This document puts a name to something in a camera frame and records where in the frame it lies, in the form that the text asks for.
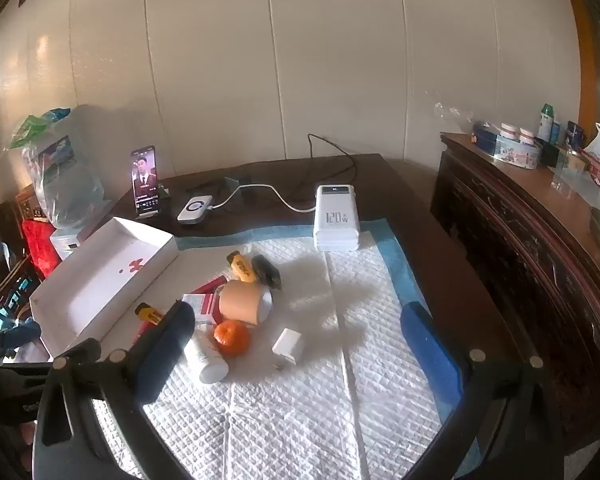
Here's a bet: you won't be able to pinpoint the white power bank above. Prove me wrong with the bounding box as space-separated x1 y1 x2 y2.
313 184 361 251

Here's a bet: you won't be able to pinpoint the white plastic bottle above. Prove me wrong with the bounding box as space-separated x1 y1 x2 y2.
182 332 230 384

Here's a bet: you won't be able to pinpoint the plastic bag with items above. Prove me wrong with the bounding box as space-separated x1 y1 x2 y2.
21 134 112 241

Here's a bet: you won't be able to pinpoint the clear plastic container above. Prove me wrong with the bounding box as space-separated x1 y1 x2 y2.
551 156 600 212

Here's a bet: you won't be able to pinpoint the black phone stand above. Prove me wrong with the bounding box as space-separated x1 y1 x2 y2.
138 184 174 223

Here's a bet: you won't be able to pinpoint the green snack packets in bag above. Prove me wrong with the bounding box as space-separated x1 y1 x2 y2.
9 107 72 150

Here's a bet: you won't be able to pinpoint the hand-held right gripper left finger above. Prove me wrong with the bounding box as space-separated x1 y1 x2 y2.
32 301 201 480

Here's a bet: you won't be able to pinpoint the blue box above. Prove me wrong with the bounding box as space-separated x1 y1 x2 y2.
472 122 499 154

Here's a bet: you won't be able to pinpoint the orange tangerine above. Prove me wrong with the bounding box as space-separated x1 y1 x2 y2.
213 319 251 358

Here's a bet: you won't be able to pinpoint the round printed tin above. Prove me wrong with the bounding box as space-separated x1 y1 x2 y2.
494 135 542 171

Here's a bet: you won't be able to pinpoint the smartphone with lit screen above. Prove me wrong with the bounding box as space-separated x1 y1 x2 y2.
130 145 161 221

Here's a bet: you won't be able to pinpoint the yellow lighter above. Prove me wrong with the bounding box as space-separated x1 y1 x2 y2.
134 303 167 329
226 251 259 284

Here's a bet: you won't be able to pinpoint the white pocket router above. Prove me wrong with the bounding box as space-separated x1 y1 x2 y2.
177 194 216 224

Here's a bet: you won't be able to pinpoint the brown paper tube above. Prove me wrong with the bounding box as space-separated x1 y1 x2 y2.
218 279 274 326

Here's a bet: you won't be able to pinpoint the black cable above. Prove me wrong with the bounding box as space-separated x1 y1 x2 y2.
185 133 357 196

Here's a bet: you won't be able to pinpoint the green and white spray bottle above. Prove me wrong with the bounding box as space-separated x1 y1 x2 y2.
537 103 556 144

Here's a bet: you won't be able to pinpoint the white charger plug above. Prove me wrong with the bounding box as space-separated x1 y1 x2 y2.
272 328 306 372

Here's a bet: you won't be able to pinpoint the white cardboard box tray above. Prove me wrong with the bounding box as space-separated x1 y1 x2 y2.
29 216 179 356

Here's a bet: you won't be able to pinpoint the white quilted absorbent pad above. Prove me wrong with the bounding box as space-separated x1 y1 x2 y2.
92 220 481 480

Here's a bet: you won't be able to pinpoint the white cable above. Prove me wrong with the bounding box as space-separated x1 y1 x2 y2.
211 183 321 213

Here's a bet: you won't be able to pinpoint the red and white box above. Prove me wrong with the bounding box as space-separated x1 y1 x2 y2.
181 292 222 327

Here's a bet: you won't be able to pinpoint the black charger plug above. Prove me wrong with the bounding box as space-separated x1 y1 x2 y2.
251 255 283 291

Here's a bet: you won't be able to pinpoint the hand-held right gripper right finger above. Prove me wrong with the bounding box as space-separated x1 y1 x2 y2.
380 301 566 480

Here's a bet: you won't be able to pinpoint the dark wooden cabinet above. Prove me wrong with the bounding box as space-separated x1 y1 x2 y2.
430 131 600 453

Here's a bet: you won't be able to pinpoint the red cloth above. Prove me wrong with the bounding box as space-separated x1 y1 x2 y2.
21 219 62 281

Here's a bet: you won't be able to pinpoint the white plastic bag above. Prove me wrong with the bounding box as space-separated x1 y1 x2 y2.
581 122 600 162

